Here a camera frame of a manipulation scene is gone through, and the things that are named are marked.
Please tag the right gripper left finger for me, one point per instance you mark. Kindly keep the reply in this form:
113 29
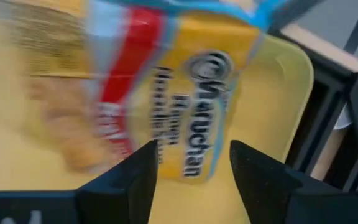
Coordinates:
126 193

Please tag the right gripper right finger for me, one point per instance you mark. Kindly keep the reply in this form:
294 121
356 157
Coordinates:
259 186

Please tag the yellow plastic bin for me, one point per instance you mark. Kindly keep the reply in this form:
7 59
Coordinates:
269 102

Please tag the black aluminium table frame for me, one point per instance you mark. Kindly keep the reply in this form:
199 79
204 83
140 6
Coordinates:
322 124

